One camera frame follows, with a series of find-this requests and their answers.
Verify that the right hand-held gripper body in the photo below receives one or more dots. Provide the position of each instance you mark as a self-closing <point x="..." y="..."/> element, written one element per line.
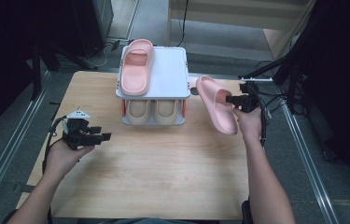
<point x="250" y="101"/>

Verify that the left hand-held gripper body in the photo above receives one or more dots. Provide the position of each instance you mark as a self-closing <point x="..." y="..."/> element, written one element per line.
<point x="76" y="137"/>

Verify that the pink slipper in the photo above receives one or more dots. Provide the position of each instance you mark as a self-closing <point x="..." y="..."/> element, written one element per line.
<point x="225" y="124"/>
<point x="133" y="87"/>

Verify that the cream clog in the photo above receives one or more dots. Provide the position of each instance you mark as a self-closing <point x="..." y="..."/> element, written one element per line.
<point x="137" y="112"/>
<point x="166" y="112"/>

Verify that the white two-tier shoe rack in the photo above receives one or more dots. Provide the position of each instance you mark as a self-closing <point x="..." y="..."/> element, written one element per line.
<point x="171" y="71"/>

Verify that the person's right hand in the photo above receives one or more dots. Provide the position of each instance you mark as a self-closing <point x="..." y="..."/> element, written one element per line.
<point x="250" y="124"/>

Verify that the person's left hand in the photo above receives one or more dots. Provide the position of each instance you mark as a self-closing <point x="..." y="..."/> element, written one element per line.
<point x="60" y="158"/>

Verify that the dark round disc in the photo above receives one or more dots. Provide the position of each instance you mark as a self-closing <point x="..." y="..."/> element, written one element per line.
<point x="193" y="91"/>

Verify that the black tripod stand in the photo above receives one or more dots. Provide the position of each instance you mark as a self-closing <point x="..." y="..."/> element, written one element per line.
<point x="275" y="63"/>

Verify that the black metal stand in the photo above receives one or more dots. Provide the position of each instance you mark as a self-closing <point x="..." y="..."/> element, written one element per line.
<point x="36" y="71"/>

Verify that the black tripod legs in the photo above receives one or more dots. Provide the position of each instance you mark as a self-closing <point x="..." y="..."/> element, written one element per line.
<point x="70" y="57"/>

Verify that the light wooden shelf unit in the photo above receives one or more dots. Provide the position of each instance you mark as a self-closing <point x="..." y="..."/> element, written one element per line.
<point x="225" y="15"/>

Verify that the dark curtain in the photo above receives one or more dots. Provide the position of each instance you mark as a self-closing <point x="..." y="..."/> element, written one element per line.
<point x="1" y="62"/>
<point x="343" y="77"/>

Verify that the black cabinet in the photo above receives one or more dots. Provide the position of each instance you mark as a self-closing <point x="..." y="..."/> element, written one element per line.
<point x="91" y="25"/>

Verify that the metal floor rail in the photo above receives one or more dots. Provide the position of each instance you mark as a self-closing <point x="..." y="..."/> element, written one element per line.
<point x="309" y="168"/>
<point x="11" y="146"/>

